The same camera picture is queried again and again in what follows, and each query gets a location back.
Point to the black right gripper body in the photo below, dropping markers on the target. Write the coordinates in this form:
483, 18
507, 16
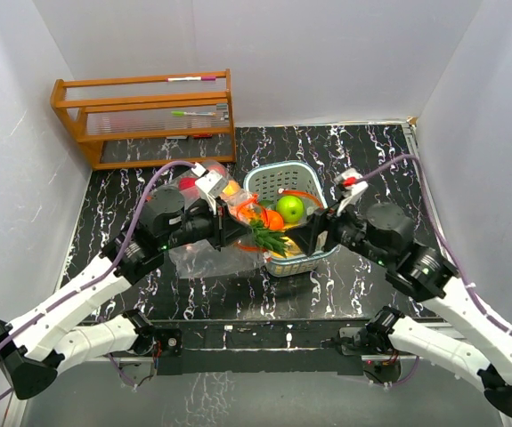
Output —
345, 229

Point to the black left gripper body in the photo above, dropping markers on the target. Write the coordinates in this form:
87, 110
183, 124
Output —
201, 225

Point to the small orange pineapple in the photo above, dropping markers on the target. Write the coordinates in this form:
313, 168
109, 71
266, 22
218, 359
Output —
273, 241

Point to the green lime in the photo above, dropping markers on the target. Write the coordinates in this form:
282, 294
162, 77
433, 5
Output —
291, 208

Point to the small orange tangerine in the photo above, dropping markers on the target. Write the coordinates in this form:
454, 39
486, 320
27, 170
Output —
272, 220

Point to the clear orange-zip bag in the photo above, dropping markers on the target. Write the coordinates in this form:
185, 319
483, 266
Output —
192, 195

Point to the red bell pepper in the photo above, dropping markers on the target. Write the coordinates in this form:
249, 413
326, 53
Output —
187, 183

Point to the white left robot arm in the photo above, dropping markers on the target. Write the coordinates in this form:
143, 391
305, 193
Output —
48, 340

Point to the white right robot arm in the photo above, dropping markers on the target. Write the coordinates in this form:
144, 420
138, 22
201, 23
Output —
385, 235

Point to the light blue plastic basket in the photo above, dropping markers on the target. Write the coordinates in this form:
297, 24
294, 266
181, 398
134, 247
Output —
265, 180

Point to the wooden shelf rack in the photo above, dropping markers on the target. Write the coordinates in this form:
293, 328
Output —
95, 112

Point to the green white pen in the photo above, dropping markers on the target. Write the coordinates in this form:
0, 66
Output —
180, 113

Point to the pink white pen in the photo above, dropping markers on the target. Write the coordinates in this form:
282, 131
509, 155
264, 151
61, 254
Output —
191, 79

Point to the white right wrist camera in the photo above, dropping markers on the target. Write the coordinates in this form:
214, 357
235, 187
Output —
352, 186

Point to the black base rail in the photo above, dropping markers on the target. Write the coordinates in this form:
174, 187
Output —
270, 346

